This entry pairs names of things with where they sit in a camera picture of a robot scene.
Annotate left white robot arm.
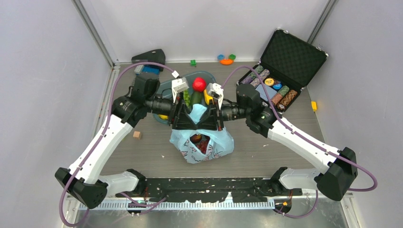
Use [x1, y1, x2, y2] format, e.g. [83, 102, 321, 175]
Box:
[55, 73, 189, 209]

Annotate yellow toy block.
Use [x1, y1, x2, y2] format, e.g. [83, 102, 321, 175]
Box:
[311, 101, 317, 112]

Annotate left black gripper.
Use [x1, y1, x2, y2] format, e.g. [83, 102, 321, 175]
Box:
[145, 91, 198, 130]

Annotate tan wooden cube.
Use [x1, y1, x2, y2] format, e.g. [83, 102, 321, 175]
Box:
[133, 131, 142, 140]

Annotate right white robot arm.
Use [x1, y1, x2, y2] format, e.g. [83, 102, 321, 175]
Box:
[207, 83, 358, 201]

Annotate black poker chip case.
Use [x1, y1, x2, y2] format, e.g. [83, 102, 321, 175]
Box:
[253, 28, 329, 113]

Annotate yellow fake lemon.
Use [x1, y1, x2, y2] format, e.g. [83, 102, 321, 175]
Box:
[203, 89, 214, 106]

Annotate red fake apple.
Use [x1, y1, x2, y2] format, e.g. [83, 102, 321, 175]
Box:
[192, 77, 207, 92]

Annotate green fake avocado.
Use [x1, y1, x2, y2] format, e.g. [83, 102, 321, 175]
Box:
[190, 91, 204, 107]

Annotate black wedge device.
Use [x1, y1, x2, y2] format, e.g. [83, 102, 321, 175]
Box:
[131, 49, 166, 65]

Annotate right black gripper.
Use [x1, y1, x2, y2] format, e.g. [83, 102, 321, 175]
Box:
[197, 97, 249, 132]

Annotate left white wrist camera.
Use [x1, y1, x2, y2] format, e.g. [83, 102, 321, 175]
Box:
[171, 70, 189, 103]

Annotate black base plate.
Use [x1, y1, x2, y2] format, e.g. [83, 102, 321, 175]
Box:
[126, 177, 302, 203]

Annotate purple fake grapes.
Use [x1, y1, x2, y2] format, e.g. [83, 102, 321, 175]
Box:
[196, 135, 210, 154]

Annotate green fake grapes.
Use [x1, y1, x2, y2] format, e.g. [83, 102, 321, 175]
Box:
[183, 90, 191, 108]

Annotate teal plastic fruit container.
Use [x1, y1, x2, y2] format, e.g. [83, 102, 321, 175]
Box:
[152, 69, 217, 125]

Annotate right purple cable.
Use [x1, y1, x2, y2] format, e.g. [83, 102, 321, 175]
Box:
[220, 65, 378, 219]

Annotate light blue plastic bag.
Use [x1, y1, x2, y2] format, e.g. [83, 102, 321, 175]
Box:
[169, 103, 235, 164]

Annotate blue toy piece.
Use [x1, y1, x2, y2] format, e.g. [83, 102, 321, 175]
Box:
[217, 54, 225, 61]

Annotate blue lego brick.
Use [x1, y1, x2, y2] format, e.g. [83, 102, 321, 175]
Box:
[134, 65, 160, 75]

